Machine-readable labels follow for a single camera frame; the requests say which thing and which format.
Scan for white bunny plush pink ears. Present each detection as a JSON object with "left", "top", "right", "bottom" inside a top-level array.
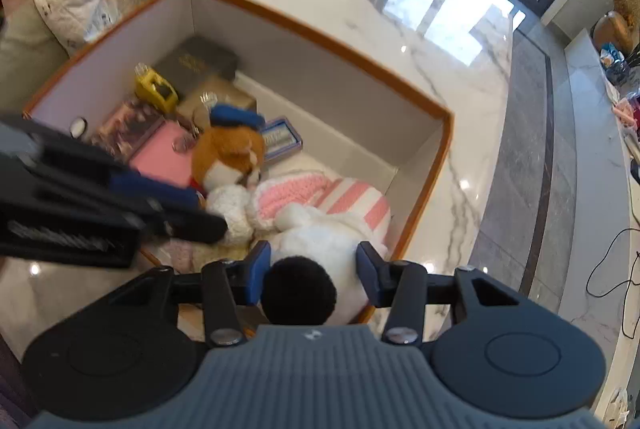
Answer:
[{"left": 204, "top": 172, "right": 334, "bottom": 247}]

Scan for white plush pink striped hat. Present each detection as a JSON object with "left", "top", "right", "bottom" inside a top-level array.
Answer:
[{"left": 260, "top": 178, "right": 392, "bottom": 326}]

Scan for brown plush with blue hat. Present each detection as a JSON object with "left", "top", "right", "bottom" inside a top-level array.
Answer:
[{"left": 190, "top": 104, "right": 266, "bottom": 194}]

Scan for dark patterned book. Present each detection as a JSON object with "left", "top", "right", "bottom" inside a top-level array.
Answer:
[{"left": 88, "top": 97, "right": 165, "bottom": 162}]

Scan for pink flat box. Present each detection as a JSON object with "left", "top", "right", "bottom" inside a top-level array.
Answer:
[{"left": 129, "top": 121, "right": 192, "bottom": 187}]

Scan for yellow toy item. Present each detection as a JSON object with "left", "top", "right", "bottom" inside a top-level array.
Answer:
[{"left": 134, "top": 63, "right": 179, "bottom": 115}]

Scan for orange cardboard storage box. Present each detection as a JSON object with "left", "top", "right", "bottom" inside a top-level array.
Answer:
[{"left": 22, "top": 0, "right": 456, "bottom": 325}]

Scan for blue framed small box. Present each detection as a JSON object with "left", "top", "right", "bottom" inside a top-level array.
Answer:
[{"left": 260, "top": 117, "right": 304, "bottom": 164}]

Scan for gold gift box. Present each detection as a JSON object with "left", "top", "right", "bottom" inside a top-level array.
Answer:
[{"left": 176, "top": 76, "right": 257, "bottom": 130}]

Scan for dark grey gift box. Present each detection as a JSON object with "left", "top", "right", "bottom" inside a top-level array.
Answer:
[{"left": 154, "top": 36, "right": 239, "bottom": 89}]

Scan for white tv console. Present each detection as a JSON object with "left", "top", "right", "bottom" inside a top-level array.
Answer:
[{"left": 559, "top": 30, "right": 639, "bottom": 428}]

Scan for brown vase with dried flowers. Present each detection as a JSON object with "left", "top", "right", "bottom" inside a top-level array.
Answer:
[{"left": 591, "top": 0, "right": 639, "bottom": 58}]

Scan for black cable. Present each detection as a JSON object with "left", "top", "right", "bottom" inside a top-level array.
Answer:
[{"left": 584, "top": 225, "right": 640, "bottom": 340}]

